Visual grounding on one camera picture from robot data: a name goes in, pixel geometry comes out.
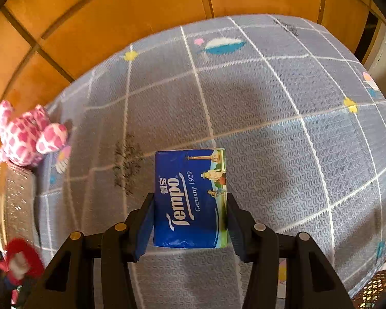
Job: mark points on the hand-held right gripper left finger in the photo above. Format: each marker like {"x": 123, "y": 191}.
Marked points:
{"x": 144, "y": 228}

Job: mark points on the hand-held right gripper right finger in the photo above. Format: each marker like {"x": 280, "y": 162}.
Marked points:
{"x": 236, "y": 228}

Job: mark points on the blue tissue pack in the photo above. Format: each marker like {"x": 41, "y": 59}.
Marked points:
{"x": 189, "y": 199}

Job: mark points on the grey patterned sheet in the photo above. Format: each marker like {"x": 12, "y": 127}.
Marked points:
{"x": 260, "y": 119}

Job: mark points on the gold embossed tissue box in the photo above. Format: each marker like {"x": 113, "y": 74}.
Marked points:
{"x": 16, "y": 199}

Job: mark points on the brown woven basket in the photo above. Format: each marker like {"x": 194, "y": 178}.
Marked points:
{"x": 376, "y": 289}

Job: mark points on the pink spotted giraffe plush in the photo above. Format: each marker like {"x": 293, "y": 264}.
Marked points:
{"x": 22, "y": 135}

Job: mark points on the wooden wardrobe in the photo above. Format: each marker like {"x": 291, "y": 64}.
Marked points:
{"x": 83, "y": 13}

